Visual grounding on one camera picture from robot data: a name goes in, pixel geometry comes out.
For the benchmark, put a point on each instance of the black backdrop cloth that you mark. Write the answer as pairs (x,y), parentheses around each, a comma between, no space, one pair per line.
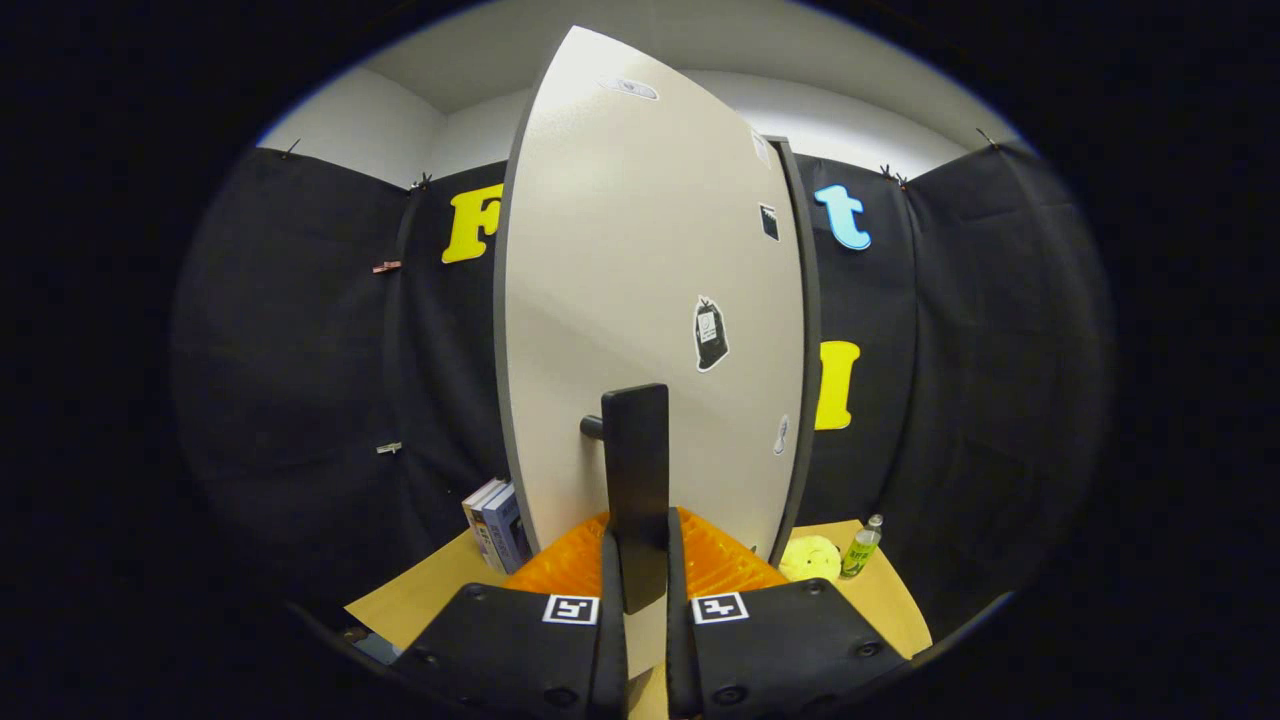
(300,350)

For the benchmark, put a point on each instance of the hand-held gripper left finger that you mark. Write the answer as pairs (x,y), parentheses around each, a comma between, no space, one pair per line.
(615,620)

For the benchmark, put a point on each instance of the white spine book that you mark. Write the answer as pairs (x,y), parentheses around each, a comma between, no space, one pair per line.
(480,532)

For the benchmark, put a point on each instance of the green drink bottle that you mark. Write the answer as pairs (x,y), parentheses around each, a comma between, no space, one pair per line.
(860,550)

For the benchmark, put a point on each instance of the grey shoe cabinet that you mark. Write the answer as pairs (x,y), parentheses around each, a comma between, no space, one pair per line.
(808,350)

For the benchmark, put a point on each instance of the blue book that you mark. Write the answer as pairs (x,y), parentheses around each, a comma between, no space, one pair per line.
(510,530)

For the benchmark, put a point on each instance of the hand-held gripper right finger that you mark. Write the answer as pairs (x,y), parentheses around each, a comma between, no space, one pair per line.
(678,620)

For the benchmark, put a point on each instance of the yellow plush toy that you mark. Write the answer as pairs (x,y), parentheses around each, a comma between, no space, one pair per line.
(810,558)

